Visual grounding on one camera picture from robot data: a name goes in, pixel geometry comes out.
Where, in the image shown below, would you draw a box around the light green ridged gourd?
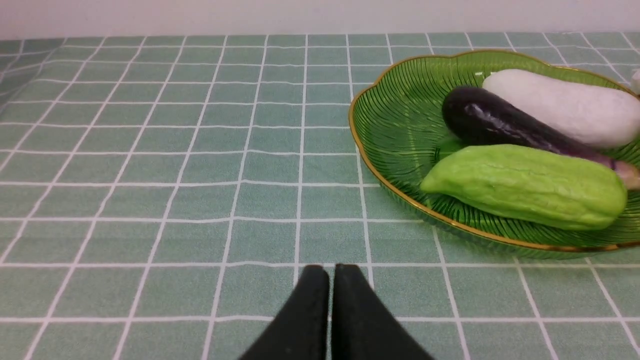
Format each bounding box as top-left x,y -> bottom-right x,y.
419,144 -> 628,231

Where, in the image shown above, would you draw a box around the green checkered tablecloth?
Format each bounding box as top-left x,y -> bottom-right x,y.
0,32 -> 639,360

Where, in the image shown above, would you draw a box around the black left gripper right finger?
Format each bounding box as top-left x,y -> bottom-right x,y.
331,263 -> 434,360

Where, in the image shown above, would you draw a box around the dark purple eggplant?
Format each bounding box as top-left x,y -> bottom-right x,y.
441,86 -> 640,191

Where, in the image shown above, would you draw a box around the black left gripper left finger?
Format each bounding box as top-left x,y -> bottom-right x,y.
240,265 -> 330,360

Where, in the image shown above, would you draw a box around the green glass leaf plate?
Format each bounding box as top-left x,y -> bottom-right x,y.
349,48 -> 639,260

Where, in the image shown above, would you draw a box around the white radish with green leaves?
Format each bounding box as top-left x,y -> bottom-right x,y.
482,69 -> 640,150

